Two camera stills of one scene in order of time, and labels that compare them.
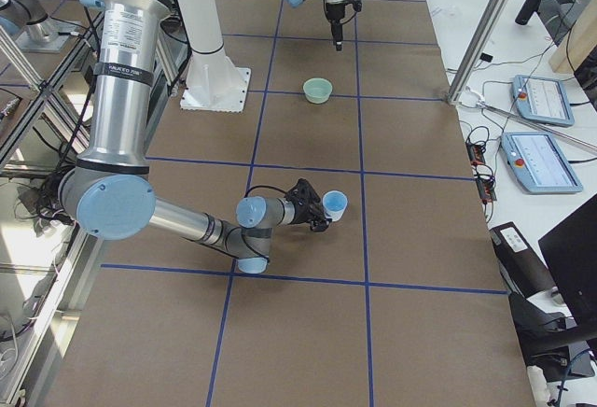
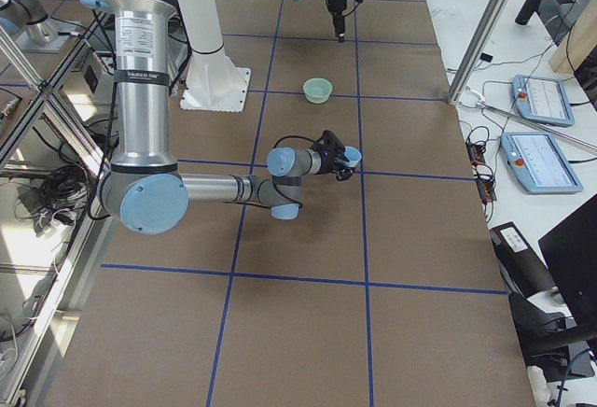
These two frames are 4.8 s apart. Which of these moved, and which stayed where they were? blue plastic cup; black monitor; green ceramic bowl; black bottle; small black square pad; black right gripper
Moved: black right gripper; blue plastic cup
Stayed: black bottle; green ceramic bowl; black monitor; small black square pad
